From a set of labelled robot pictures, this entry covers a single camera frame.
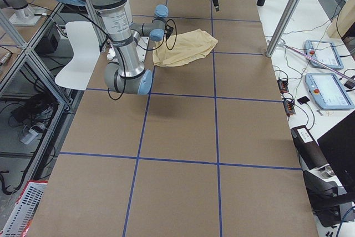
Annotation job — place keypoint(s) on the cream long sleeve shirt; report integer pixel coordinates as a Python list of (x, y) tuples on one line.
[(186, 48)]

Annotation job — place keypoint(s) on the upper blue teach pendant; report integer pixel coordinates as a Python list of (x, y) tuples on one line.
[(324, 52)]

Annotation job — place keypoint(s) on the blue teach pendant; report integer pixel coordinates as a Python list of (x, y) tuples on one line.
[(324, 52), (327, 92)]

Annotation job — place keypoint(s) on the lower blue teach pendant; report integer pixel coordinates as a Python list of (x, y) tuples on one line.
[(327, 92)]

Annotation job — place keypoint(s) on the white plastic chair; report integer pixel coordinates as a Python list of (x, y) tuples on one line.
[(85, 45)]

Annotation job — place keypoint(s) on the black equipment case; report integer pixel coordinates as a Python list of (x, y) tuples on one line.
[(329, 178)]

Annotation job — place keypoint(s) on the red white plastic basket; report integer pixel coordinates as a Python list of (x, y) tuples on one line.
[(26, 205)]

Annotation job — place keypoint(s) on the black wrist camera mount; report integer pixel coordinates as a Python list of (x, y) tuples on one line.
[(168, 31)]

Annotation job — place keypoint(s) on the aluminium frame post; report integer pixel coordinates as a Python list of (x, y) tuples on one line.
[(281, 26)]

